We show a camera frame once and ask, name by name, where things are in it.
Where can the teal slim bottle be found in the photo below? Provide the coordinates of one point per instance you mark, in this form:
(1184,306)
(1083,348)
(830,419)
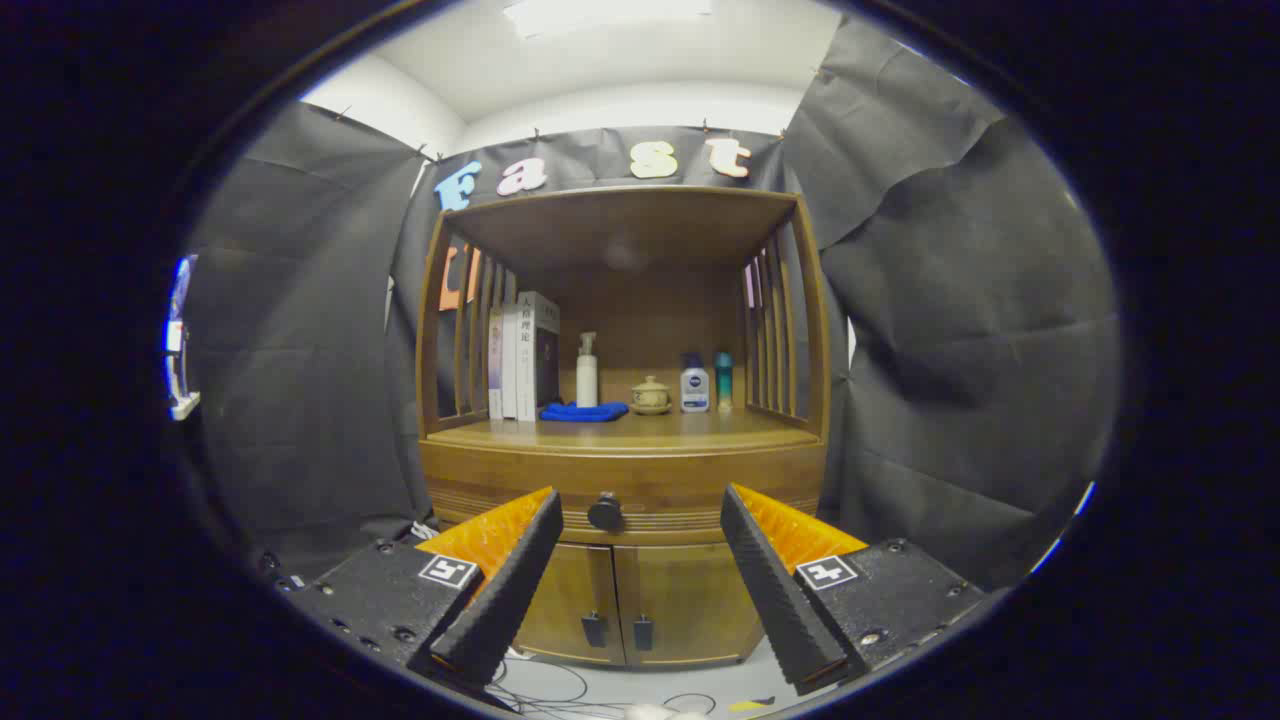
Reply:
(723,385)

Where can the white blurry object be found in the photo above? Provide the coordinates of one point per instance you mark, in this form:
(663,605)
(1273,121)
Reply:
(178,340)

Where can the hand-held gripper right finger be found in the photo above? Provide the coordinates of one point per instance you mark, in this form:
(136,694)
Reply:
(775,590)

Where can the wooden drawer with black knob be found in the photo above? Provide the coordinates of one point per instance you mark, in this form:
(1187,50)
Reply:
(680,480)

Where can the wooden cabinet door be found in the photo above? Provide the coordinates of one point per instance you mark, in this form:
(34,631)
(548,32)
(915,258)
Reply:
(680,600)
(575,590)

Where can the wooden countertop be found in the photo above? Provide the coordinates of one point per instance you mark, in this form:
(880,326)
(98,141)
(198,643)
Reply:
(690,425)

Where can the ceiling light panel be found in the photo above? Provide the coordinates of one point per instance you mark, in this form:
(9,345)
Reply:
(600,15)

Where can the white lotion bottle blue cap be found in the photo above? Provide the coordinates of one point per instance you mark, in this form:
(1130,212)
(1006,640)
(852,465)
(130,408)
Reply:
(695,390)

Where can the thick white book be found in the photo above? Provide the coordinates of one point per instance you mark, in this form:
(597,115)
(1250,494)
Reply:
(527,360)

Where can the small yellow floor object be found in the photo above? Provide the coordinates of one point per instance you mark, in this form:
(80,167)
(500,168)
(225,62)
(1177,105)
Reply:
(750,705)

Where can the thin purple book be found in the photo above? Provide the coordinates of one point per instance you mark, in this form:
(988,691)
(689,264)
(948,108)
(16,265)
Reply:
(494,370)

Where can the beige lidded teacup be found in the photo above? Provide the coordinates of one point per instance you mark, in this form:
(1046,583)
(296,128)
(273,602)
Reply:
(651,396)

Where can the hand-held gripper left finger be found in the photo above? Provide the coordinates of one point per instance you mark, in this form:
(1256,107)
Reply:
(510,590)

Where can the small black device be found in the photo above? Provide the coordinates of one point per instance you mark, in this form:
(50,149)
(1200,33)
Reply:
(275,572)

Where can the white pump bottle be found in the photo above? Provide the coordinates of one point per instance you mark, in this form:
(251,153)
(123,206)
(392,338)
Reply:
(587,380)

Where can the blue folded cloth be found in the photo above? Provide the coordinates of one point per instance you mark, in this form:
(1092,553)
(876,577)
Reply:
(585,411)

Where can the wooden cabinet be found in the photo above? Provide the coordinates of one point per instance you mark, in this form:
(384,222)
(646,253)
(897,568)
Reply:
(650,300)

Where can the thin white book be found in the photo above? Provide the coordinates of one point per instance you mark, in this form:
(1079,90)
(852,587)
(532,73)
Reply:
(509,370)

